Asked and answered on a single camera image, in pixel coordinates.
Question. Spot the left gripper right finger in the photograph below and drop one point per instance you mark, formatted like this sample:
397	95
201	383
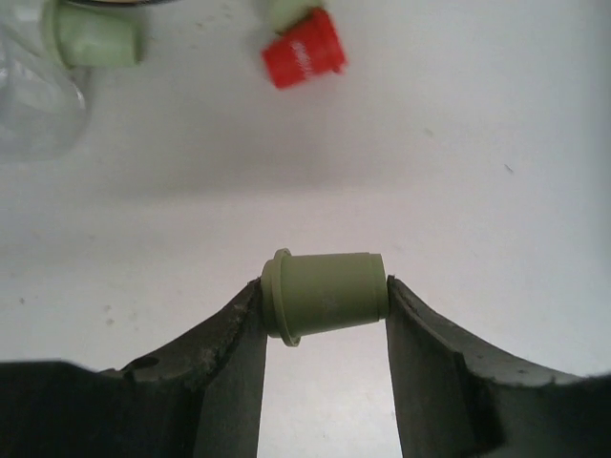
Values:
456	395

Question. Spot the green capsule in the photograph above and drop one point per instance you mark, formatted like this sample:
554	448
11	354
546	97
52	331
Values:
305	295
77	36
282	14

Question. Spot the green capsule by plate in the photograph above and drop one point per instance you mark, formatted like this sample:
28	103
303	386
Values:
282	14

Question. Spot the clear glass cup left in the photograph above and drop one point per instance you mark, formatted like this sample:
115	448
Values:
43	112

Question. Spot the red capsule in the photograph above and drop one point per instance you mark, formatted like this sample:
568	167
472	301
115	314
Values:
310	49

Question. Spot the green capsule beside glass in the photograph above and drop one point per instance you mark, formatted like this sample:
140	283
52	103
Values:
77	36

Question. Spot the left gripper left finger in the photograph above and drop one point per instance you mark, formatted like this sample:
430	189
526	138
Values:
198	396

